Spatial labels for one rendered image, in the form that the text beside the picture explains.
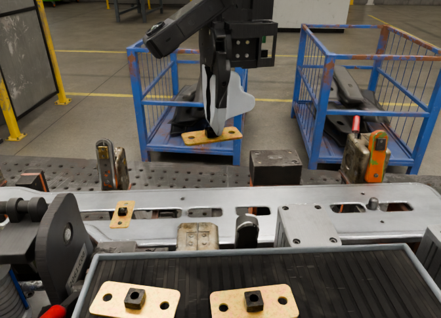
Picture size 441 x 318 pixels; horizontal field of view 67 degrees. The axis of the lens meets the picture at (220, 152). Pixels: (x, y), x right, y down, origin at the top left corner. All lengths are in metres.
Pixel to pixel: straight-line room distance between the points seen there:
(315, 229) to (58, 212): 0.36
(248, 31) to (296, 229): 0.29
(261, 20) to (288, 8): 7.92
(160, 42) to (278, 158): 0.52
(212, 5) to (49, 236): 0.33
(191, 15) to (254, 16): 0.08
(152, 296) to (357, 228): 0.47
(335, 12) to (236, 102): 8.13
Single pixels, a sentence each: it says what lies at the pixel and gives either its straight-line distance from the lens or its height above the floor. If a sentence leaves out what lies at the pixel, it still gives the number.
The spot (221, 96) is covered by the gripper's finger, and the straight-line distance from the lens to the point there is 0.42.
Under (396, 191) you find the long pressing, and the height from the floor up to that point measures 1.00.
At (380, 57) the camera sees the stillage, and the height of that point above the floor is 0.93.
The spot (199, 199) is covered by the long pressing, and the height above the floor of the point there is 1.00.
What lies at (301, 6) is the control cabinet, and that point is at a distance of 8.39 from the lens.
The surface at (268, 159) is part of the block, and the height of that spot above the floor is 1.03.
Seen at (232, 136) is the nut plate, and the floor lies 1.24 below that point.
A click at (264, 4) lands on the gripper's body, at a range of 0.44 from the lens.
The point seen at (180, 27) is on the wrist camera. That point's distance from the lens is 0.41.
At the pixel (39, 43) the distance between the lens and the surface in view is 4.09.
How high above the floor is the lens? 1.46
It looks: 30 degrees down
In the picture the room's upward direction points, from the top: straight up
